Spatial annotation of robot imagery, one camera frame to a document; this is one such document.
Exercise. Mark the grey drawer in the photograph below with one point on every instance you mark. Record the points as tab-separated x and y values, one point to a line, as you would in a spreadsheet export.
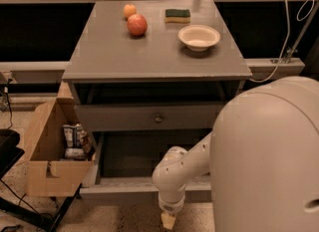
147	117
126	189

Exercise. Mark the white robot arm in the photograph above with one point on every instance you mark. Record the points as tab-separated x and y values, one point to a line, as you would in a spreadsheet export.
262	157

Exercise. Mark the red apple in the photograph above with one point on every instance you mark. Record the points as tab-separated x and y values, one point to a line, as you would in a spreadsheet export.
137	25

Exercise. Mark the small orange fruit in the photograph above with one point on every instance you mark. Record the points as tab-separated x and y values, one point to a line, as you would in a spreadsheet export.
129	10

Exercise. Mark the green yellow sponge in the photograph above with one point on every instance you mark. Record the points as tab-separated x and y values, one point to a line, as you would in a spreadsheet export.
177	16

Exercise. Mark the grey drawer cabinet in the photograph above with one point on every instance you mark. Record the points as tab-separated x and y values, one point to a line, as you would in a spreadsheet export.
146	94

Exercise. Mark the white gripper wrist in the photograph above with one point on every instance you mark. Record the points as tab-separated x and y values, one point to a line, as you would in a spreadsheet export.
170	206

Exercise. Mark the grey top drawer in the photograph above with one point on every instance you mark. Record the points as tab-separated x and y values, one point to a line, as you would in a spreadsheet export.
147	117

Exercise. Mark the snack packets in box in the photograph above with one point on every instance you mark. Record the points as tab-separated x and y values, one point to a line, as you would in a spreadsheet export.
78	143

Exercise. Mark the white paper bowl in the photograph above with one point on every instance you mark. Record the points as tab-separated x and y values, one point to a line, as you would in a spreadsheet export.
198	38

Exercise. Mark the brown cardboard box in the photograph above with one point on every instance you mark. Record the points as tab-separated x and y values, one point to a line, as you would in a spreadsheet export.
49	174

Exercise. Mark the metal railing frame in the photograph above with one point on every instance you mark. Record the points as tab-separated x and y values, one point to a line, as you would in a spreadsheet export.
33	66

